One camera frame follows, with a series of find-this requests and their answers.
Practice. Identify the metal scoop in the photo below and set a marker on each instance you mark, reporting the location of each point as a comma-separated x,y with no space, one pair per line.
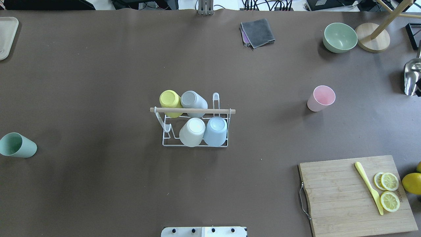
412,76

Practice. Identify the lemon slice lower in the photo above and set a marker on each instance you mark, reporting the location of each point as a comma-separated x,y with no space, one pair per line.
389,201

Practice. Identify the folded grey cloth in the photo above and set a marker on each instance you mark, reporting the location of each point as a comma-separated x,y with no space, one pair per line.
256,33

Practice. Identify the lemon slice upper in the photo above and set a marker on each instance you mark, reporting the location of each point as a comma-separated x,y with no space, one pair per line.
386,181

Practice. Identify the pink plastic cup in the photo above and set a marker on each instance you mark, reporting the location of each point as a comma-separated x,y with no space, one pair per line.
322,97

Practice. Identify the lemon slice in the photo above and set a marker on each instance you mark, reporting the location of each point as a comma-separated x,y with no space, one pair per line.
389,201
386,181

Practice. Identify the black frame object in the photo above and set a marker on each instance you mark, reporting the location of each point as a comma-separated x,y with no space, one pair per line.
413,31

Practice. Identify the green plastic cup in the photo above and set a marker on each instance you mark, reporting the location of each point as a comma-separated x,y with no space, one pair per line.
16,145

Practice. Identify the light blue plastic cup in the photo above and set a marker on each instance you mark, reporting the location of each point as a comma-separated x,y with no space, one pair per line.
216,132

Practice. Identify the yellow plastic knife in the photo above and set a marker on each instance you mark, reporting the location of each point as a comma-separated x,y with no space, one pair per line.
375,195

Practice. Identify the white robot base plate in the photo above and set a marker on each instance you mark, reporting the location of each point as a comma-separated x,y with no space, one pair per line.
205,231

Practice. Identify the cream plastic cup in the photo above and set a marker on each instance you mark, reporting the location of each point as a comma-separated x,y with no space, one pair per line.
191,134

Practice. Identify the yellow plastic cup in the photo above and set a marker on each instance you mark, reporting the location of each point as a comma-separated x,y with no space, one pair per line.
170,99

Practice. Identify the cream plastic serving tray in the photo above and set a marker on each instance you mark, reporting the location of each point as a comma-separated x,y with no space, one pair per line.
8,29

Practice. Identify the grey plastic cup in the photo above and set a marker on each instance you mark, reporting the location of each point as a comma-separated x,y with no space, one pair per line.
191,99

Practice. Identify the whole yellow lemon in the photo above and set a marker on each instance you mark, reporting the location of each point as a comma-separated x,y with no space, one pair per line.
412,183

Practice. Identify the aluminium frame post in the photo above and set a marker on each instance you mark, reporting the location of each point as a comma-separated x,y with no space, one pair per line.
205,7

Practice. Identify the green bowl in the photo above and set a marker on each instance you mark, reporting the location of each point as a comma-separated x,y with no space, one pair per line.
339,38

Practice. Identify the wooden cutting board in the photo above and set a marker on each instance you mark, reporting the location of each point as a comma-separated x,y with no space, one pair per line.
340,204

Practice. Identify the wooden stand with round base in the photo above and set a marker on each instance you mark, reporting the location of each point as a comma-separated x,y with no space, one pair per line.
374,38

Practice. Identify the white wire cup holder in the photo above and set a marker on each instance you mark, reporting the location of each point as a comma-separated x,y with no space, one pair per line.
173,119

